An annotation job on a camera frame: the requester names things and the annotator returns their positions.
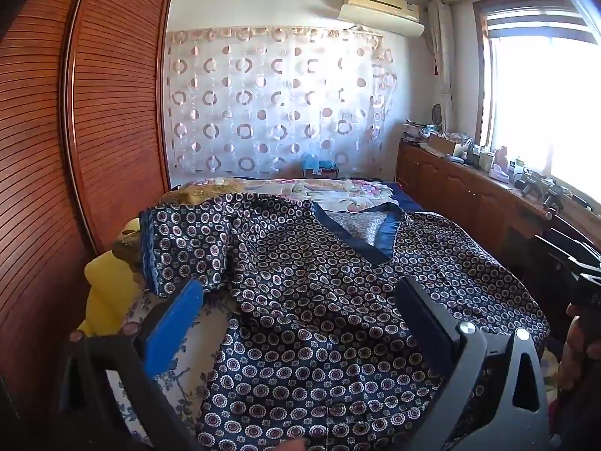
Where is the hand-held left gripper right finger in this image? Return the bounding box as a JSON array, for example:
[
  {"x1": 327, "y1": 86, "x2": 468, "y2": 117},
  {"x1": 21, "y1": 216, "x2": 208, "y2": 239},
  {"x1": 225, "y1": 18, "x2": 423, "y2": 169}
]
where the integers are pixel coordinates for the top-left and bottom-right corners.
[{"x1": 394, "y1": 276, "x2": 553, "y2": 451}]

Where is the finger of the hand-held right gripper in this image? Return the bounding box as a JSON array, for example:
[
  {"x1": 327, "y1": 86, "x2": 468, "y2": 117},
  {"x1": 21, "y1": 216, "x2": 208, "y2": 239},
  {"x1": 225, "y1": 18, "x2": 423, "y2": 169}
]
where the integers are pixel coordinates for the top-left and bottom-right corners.
[{"x1": 535, "y1": 231, "x2": 601, "y2": 268}]

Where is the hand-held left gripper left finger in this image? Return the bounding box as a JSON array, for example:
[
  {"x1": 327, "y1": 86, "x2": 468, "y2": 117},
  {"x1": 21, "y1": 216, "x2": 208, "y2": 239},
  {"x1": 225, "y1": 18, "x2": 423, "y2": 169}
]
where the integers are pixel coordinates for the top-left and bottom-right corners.
[{"x1": 47, "y1": 278, "x2": 207, "y2": 451}]

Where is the navy circle-print shirt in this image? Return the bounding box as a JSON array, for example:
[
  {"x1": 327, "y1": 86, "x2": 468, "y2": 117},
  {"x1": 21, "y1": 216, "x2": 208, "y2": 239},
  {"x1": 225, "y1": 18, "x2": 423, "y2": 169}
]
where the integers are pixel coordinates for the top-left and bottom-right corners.
[{"x1": 138, "y1": 192, "x2": 551, "y2": 451}]

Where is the person's right hand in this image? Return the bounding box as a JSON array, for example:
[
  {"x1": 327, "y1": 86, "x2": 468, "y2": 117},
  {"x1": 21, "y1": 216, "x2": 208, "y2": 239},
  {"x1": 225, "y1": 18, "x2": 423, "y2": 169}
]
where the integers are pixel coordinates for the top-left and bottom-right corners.
[{"x1": 561, "y1": 303, "x2": 587, "y2": 388}]

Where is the black hand tool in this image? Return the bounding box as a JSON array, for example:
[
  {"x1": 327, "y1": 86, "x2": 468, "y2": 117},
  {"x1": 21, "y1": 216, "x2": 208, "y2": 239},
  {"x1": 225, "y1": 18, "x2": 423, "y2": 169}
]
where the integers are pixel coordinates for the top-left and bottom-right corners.
[
  {"x1": 542, "y1": 185, "x2": 570, "y2": 220},
  {"x1": 516, "y1": 171, "x2": 545, "y2": 198}
]

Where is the yellow pillow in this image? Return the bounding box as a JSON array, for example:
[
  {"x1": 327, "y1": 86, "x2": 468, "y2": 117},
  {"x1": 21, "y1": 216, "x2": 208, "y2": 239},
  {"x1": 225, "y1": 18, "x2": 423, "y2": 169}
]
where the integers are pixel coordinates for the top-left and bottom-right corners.
[{"x1": 77, "y1": 249, "x2": 142, "y2": 339}]

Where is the pink container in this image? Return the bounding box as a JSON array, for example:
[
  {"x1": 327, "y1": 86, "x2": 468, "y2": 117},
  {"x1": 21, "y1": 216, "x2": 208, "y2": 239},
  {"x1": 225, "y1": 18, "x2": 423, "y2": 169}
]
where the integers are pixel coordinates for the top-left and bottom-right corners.
[{"x1": 491, "y1": 147, "x2": 510, "y2": 180}]

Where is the navy blanket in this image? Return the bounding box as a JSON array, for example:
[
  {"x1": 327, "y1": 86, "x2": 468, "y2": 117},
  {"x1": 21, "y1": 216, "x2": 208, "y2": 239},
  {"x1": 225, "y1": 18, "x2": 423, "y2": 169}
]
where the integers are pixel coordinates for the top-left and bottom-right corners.
[{"x1": 382, "y1": 180, "x2": 424, "y2": 213}]

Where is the long wooden cabinet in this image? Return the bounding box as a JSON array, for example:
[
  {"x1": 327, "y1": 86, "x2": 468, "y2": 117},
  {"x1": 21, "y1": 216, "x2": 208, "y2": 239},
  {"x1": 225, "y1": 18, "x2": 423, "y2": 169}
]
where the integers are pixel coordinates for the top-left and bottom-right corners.
[{"x1": 396, "y1": 138, "x2": 601, "y2": 264}]

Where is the wooden-framed window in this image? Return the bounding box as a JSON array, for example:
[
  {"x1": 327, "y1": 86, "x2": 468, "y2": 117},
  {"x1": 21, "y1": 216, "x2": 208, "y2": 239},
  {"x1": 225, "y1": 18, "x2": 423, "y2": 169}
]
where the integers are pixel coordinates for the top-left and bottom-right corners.
[{"x1": 474, "y1": 0, "x2": 601, "y2": 207}]

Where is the cardboard box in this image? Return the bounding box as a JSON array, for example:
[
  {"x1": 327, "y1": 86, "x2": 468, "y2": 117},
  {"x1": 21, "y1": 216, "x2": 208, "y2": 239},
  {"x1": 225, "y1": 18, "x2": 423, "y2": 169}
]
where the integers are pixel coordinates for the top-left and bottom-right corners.
[{"x1": 427, "y1": 132, "x2": 457, "y2": 157}]

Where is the blue tissue pack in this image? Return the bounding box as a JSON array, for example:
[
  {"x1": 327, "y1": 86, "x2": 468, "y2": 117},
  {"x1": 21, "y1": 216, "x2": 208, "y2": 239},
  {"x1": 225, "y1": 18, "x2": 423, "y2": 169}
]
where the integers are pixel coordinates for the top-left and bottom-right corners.
[{"x1": 300, "y1": 153, "x2": 340, "y2": 178}]

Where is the pile of papers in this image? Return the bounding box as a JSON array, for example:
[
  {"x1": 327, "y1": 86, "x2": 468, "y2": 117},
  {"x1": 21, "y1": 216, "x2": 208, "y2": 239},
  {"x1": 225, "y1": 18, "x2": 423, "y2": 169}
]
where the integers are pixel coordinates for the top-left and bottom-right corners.
[{"x1": 403, "y1": 120, "x2": 442, "y2": 144}]

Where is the cream window curtain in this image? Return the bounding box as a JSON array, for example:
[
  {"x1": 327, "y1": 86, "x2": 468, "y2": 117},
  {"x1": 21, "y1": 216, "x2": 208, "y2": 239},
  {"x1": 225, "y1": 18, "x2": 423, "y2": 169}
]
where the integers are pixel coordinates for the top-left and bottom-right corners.
[{"x1": 427, "y1": 0, "x2": 455, "y2": 132}]

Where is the wooden louvred wardrobe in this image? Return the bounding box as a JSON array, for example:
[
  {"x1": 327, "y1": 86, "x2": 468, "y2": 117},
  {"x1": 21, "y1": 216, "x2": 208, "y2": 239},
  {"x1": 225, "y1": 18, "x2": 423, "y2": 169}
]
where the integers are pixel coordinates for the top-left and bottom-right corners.
[{"x1": 0, "y1": 0, "x2": 175, "y2": 433}]

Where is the sheer circle-print curtain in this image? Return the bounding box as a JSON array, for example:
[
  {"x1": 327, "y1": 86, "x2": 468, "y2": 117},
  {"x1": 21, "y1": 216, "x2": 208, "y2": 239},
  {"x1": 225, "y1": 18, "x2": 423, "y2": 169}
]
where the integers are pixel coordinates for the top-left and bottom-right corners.
[{"x1": 164, "y1": 26, "x2": 400, "y2": 177}]

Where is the white air conditioner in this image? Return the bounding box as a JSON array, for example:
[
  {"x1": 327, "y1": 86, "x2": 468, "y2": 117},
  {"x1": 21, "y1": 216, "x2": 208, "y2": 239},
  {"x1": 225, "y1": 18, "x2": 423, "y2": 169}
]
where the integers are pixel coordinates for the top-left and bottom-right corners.
[{"x1": 339, "y1": 0, "x2": 426, "y2": 38}]

